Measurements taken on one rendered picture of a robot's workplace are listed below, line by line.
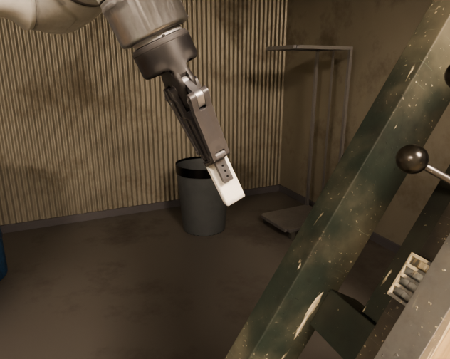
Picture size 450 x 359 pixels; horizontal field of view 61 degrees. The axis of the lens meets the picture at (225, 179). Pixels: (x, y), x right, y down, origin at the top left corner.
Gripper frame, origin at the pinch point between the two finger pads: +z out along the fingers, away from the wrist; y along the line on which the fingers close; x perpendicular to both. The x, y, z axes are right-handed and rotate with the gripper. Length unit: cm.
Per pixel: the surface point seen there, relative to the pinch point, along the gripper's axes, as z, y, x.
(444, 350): 26.5, -19.9, -10.9
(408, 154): 4.0, -13.8, -18.8
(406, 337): 25.2, -16.4, -8.7
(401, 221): 181, 182, -168
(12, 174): 21, 350, 97
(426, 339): 24.6, -18.8, -9.8
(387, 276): 29.1, -2.9, -17.8
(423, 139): 14.4, 3.8, -38.4
